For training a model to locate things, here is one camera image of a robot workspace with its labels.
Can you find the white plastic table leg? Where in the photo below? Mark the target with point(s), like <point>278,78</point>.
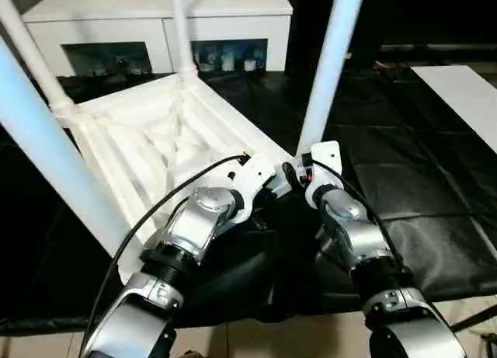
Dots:
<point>182,28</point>
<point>35,51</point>
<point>330,63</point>
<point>50,140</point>

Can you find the white plastic table top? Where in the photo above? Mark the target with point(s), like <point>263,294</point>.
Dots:
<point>155,129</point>

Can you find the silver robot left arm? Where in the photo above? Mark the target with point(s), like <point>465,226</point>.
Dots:
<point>198,226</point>

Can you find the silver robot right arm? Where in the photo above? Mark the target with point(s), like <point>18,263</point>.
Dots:
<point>357,233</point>

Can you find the black work mat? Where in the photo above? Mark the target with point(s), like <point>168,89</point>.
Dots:
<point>407,179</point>

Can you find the white flat panel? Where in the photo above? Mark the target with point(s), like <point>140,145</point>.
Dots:
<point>462,98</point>

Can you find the dark long shelf board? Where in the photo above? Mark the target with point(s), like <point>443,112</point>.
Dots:
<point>438,48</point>

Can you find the dark thin rod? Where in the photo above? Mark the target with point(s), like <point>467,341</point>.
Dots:
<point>477,317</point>

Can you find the white glass-door cabinet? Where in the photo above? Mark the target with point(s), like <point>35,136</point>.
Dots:
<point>116,12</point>

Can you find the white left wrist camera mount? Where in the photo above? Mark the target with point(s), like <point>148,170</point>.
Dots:
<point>252,175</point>

